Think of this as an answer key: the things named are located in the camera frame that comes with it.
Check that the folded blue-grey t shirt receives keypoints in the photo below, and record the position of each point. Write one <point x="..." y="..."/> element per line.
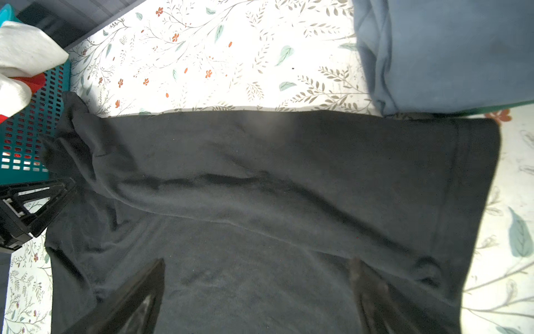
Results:
<point x="445" y="57"/>

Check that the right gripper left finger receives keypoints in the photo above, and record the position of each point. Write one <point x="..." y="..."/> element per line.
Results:
<point x="133" y="308"/>

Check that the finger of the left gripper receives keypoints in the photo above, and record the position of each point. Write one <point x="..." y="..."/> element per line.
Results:
<point x="28" y="208"/>

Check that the floral patterned table mat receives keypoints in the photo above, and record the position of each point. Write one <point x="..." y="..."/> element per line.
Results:
<point x="164" y="57"/>

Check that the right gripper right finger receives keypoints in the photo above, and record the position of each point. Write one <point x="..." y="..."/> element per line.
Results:
<point x="375" y="307"/>

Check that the teal plastic laundry basket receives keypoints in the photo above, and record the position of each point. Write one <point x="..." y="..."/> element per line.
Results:
<point x="20" y="134"/>

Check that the red t shirt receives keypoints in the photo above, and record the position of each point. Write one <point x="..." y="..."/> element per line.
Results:
<point x="29" y="83"/>

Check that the black t shirt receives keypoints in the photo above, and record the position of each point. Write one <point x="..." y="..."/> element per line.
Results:
<point x="257" y="215"/>

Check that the white t shirt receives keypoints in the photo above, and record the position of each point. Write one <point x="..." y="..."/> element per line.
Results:
<point x="26" y="52"/>

